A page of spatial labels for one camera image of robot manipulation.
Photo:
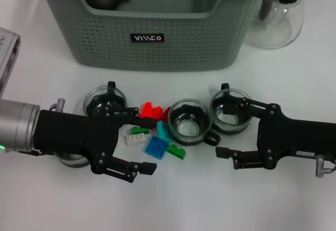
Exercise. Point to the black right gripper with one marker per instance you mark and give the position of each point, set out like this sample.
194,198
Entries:
288,139

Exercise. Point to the glass carafe black lid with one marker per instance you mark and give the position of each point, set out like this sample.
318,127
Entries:
275,31

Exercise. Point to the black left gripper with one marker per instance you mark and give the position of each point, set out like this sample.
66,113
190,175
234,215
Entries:
73,136

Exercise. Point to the bright red building brick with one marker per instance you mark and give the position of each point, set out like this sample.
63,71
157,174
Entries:
147,110

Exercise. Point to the grey-green perforated storage bin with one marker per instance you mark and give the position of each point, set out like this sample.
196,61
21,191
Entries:
110,44

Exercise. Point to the green building brick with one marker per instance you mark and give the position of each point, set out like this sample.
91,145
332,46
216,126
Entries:
176,151
136,130

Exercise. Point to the glass teacup black sleeve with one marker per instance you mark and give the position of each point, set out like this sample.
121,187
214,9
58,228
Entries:
72,162
185,139
231,129
95,98

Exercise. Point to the teal building brick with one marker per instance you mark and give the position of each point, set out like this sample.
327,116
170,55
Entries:
162,132

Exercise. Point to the blue square building plate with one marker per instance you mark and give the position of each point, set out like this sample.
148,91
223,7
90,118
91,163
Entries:
156,147

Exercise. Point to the dark red building brick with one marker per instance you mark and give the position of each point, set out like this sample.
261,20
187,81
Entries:
165,115

